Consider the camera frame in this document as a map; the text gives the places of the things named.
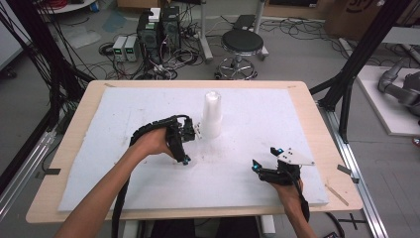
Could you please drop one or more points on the black round stool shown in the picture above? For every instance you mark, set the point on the black round stool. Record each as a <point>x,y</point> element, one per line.
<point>242,43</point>

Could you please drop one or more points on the grey stand leg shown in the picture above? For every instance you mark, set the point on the grey stand leg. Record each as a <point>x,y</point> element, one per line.
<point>261,20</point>
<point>204,36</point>

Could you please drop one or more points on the grey tape piece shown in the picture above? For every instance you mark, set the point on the grey tape piece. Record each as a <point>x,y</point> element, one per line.
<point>344,170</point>

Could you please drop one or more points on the person's left hand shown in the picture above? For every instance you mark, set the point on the person's left hand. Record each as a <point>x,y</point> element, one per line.
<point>152,142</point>

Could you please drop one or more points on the person's dark pants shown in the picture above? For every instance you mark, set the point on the person's dark pants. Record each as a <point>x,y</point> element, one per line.
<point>204,229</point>

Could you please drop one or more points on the black tape strip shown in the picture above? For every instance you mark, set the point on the black tape strip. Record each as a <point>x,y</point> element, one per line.
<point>52,171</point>

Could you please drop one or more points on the grey bench power supply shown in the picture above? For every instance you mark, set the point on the grey bench power supply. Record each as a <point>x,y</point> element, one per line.
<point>131,49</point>
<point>119,48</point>

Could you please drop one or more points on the small white box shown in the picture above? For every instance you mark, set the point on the small white box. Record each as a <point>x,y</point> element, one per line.
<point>154,15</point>

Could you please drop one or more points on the white base board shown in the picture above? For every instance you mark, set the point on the white base board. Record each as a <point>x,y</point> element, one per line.
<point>383,109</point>

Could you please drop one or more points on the person's right hand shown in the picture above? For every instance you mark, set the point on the person's right hand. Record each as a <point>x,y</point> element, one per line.
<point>290,196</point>

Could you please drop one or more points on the stack of clear plastic cups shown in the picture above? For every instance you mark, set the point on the stack of clear plastic cups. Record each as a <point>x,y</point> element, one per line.
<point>211,115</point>

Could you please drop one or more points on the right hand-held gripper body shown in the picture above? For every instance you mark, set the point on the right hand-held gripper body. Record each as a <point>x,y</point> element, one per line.
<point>294,158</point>

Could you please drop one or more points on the clear plastic sheet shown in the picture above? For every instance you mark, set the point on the clear plastic sheet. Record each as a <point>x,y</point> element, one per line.
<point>82,36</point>

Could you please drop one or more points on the black computer tower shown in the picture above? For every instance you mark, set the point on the black computer tower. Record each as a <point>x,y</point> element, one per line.
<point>171,29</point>
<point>148,38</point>

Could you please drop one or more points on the round white table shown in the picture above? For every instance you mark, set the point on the round white table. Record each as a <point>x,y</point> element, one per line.
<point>69,6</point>

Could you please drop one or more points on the black metal frame post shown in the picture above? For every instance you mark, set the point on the black metal frame post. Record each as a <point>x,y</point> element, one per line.
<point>356,56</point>
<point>46,56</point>

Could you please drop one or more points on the thin wooden stick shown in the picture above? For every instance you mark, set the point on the thin wooden stick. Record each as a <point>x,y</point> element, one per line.
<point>336,195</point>

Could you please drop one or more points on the aluminium rail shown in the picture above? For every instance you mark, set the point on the aluminium rail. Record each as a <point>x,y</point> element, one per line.
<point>23,172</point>
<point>356,178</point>

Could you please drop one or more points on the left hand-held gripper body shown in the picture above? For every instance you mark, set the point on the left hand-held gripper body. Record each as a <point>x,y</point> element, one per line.
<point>175,125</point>

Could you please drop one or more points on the white foam mat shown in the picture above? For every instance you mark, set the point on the white foam mat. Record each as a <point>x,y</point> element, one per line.
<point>165,105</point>

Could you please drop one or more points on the teal sheet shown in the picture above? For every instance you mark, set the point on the teal sheet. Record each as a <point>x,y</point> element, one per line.
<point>114,21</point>

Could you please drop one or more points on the light wooden table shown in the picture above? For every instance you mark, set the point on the light wooden table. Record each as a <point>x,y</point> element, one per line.
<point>313,132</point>

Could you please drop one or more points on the white table leg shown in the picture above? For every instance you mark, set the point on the white table leg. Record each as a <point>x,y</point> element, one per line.
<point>132,229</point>

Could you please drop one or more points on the brown cardboard box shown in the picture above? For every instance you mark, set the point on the brown cardboard box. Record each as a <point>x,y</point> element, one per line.
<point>350,16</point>

